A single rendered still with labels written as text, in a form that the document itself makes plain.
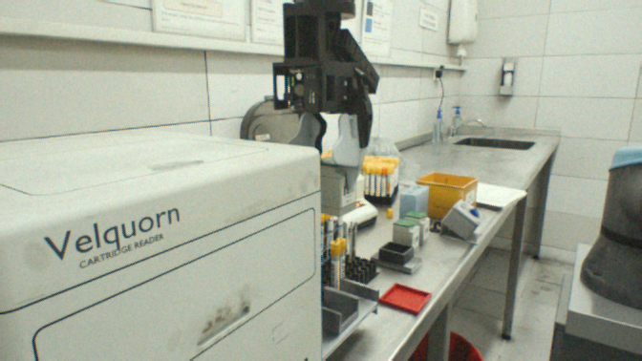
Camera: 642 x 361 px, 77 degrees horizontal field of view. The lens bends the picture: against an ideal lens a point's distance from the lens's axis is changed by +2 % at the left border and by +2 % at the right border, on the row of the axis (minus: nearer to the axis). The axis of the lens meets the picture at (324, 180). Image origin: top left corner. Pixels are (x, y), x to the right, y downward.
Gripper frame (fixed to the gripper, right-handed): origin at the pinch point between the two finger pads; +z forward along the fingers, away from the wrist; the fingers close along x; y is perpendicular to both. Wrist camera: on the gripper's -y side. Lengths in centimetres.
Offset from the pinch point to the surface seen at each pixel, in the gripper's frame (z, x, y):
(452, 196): 18, -3, -60
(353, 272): 22.3, -6.5, -16.4
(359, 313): 20.6, 2.4, -3.1
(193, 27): -25, -60, -27
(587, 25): -44, 8, -270
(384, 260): 23.2, -5.1, -26.1
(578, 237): 93, 20, -270
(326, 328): 20.3, 0.6, 2.8
